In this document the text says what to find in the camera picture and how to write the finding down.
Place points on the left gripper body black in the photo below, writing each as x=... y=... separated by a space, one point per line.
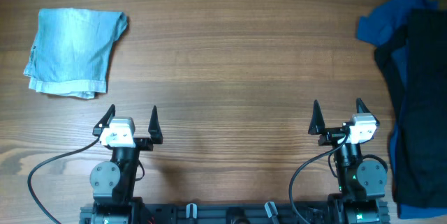
x=144 y=144

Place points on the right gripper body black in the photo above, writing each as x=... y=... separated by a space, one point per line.
x=331 y=136

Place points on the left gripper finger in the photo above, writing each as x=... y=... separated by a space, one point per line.
x=104 y=121
x=154 y=128

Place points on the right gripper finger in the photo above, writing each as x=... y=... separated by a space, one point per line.
x=362 y=108
x=317 y=124

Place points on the black shorts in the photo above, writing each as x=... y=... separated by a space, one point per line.
x=413 y=63

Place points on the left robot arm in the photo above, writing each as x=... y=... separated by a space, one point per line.
x=113 y=181

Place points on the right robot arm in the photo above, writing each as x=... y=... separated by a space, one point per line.
x=362 y=178

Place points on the folded light blue denim shorts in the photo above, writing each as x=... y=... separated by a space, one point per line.
x=71 y=51

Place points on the blue garment in pile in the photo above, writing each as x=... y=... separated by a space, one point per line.
x=377 y=28

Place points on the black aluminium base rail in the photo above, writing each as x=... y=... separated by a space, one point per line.
x=269 y=212

